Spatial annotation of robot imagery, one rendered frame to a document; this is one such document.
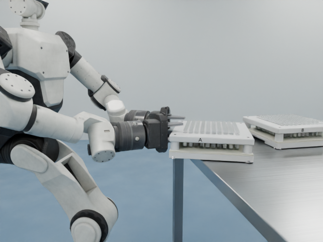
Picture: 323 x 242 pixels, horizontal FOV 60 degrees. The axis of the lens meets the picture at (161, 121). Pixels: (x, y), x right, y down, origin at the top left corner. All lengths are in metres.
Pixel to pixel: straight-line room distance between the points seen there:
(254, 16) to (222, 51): 0.72
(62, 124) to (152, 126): 0.26
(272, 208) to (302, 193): 0.11
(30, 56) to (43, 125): 0.33
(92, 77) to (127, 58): 3.24
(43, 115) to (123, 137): 0.22
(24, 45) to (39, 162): 0.39
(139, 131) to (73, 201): 0.42
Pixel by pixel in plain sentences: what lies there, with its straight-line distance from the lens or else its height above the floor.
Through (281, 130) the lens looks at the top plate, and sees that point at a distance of 1.01.
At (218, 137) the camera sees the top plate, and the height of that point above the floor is 0.96.
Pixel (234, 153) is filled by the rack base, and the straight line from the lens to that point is 0.84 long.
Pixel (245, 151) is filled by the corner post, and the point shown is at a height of 0.92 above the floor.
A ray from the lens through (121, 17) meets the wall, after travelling 4.57.
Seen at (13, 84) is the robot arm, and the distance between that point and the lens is 0.69.
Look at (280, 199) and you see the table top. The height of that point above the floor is 0.89.
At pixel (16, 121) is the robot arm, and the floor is 1.04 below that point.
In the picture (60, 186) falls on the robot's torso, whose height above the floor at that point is 0.74.
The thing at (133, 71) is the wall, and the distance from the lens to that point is 4.50.
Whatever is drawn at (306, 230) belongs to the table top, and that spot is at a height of 0.89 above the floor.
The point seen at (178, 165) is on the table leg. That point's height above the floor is 0.73.
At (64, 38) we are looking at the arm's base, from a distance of 1.28.
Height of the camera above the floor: 1.16
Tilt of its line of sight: 11 degrees down
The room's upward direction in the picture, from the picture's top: straight up
